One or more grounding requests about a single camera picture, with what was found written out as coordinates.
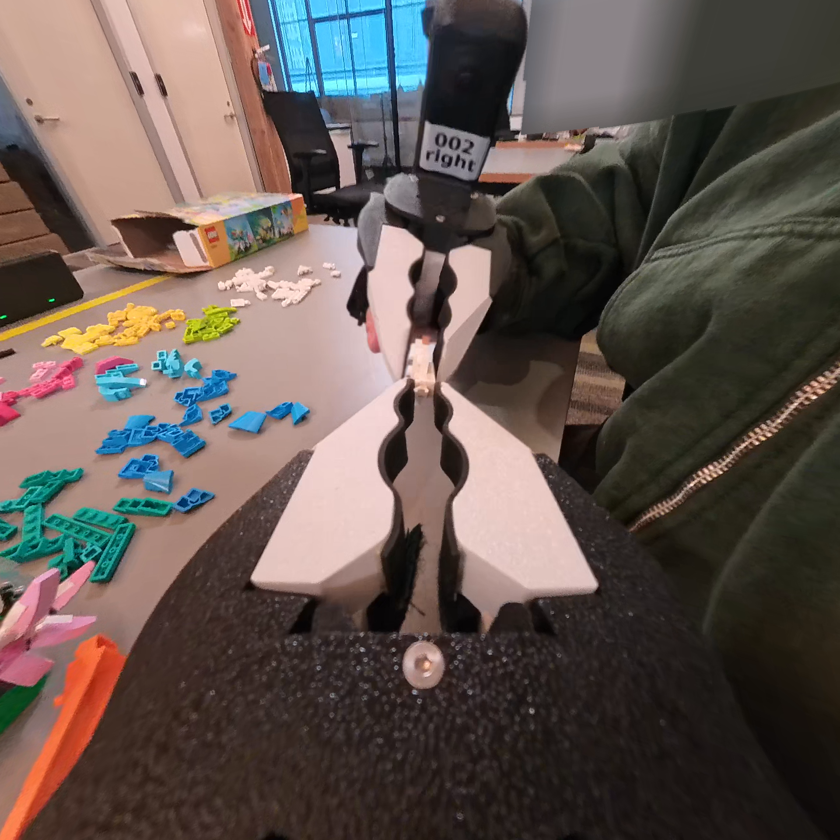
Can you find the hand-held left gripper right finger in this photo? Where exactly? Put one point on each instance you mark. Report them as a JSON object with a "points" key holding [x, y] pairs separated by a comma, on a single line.
{"points": [[512, 525]]}

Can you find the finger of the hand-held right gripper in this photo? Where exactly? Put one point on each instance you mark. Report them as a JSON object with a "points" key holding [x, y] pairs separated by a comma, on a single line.
{"points": [[469, 282], [390, 289]]}

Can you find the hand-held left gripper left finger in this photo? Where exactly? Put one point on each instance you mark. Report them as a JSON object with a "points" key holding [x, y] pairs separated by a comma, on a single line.
{"points": [[328, 518]]}

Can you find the small white lego assembly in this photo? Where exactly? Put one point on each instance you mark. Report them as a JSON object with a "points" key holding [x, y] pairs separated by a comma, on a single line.
{"points": [[420, 364]]}

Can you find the person's right forearm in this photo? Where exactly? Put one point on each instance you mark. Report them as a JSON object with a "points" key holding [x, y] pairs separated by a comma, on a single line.
{"points": [[564, 249]]}

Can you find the pile of white lego pieces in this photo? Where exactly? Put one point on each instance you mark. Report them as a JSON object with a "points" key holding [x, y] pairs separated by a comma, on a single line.
{"points": [[275, 287]]}

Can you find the opened cardboard lego box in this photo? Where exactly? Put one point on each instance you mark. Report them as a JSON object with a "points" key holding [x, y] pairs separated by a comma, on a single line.
{"points": [[253, 226]]}

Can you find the pile of lime lego pieces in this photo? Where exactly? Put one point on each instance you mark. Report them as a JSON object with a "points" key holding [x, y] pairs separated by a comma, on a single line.
{"points": [[207, 326]]}

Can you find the pile of light blue lego pieces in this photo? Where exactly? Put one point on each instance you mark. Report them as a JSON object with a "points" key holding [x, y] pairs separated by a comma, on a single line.
{"points": [[118, 384]]}

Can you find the large magenta curved lego piece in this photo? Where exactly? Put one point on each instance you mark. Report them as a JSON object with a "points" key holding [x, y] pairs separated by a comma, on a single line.
{"points": [[115, 364]]}

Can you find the pile of yellow lego pieces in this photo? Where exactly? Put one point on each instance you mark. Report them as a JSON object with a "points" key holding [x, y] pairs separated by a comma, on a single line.
{"points": [[124, 325]]}

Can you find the pile of teal lego pieces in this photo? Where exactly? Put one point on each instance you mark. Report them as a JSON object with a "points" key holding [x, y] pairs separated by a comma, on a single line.
{"points": [[59, 525]]}

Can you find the pile of light pink lego pieces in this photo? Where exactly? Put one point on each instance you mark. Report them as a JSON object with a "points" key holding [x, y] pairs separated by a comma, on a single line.
{"points": [[56, 373]]}

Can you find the pink and green lego model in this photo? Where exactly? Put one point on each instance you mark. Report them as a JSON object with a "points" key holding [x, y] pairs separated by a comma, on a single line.
{"points": [[33, 630]]}

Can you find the pile of magenta lego pieces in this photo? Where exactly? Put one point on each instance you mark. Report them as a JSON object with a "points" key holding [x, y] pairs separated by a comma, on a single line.
{"points": [[19, 400]]}

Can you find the person's right hand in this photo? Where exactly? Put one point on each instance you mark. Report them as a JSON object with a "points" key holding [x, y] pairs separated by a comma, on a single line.
{"points": [[373, 331]]}

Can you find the wooden desk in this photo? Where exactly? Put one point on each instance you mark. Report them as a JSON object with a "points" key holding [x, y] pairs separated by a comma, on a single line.
{"points": [[525, 161]]}

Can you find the large glass window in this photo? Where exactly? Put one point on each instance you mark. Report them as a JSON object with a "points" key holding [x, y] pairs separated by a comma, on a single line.
{"points": [[348, 46]]}

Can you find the black office chair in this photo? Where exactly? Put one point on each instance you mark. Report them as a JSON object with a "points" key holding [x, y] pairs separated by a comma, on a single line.
{"points": [[308, 144]]}

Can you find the person in green hoodie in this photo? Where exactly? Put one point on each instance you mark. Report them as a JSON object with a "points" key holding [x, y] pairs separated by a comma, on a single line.
{"points": [[741, 459]]}

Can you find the white door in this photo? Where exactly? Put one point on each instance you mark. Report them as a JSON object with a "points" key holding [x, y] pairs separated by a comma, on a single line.
{"points": [[79, 111], [190, 85]]}

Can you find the yellow tape strip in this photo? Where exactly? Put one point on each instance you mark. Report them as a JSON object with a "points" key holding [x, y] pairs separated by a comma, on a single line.
{"points": [[85, 305]]}

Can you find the orange brick separator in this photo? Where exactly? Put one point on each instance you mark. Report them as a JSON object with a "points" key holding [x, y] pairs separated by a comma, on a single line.
{"points": [[72, 709]]}

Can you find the black box with green light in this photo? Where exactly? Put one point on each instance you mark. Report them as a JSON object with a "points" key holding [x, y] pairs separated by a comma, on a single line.
{"points": [[33, 285]]}

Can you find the wooden steps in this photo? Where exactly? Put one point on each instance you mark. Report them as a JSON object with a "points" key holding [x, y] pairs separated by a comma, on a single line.
{"points": [[23, 210]]}

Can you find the red wall sign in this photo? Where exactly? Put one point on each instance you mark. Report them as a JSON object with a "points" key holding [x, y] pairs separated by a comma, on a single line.
{"points": [[247, 14]]}

